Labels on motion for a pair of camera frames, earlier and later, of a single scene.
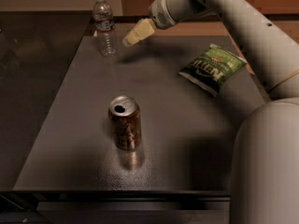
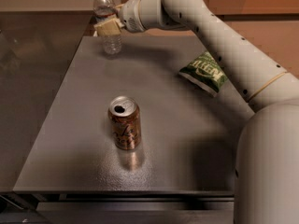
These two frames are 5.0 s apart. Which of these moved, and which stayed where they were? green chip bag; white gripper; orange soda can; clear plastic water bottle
Moved: clear plastic water bottle; white gripper
Stayed: orange soda can; green chip bag
